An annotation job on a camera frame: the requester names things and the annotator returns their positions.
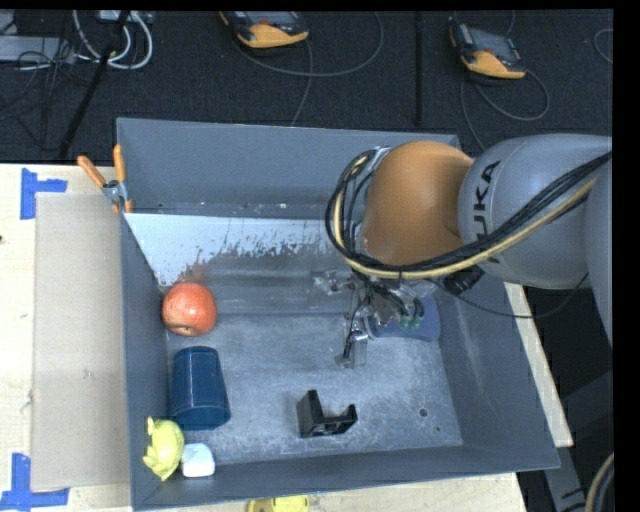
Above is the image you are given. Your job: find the yellow toy animal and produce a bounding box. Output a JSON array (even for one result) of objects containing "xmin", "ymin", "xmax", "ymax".
[{"xmin": 141, "ymin": 415, "xmax": 187, "ymax": 483}]

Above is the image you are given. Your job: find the red apple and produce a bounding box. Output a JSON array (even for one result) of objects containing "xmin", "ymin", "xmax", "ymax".
[{"xmin": 160, "ymin": 281, "xmax": 219, "ymax": 337}]

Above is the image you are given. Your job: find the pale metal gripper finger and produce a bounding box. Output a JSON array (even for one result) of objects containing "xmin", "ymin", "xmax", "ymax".
[
  {"xmin": 310, "ymin": 269, "xmax": 354, "ymax": 297},
  {"xmin": 333, "ymin": 327, "xmax": 371, "ymax": 370}
]

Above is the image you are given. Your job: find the pale wood flat board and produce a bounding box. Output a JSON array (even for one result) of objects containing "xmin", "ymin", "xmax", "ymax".
[{"xmin": 29, "ymin": 192, "xmax": 132, "ymax": 494}]

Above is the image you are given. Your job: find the black plastic bracket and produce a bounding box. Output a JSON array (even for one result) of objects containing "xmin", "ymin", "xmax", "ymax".
[{"xmin": 295, "ymin": 389, "xmax": 360, "ymax": 440}]

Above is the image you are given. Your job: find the white rounded block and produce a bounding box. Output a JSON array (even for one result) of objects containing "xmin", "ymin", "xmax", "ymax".
[{"xmin": 180, "ymin": 442, "xmax": 218, "ymax": 479}]

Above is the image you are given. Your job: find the dark blue cup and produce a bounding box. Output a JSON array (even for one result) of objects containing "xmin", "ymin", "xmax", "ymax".
[{"xmin": 168, "ymin": 345, "xmax": 233, "ymax": 432}]

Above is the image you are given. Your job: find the grey metal bin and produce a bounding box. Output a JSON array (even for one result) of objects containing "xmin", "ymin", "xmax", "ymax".
[{"xmin": 115, "ymin": 117, "xmax": 562, "ymax": 512}]

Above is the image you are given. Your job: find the blue-grey rounded object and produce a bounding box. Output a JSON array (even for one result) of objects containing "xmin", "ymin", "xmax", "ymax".
[{"xmin": 367, "ymin": 294, "xmax": 443, "ymax": 344}]

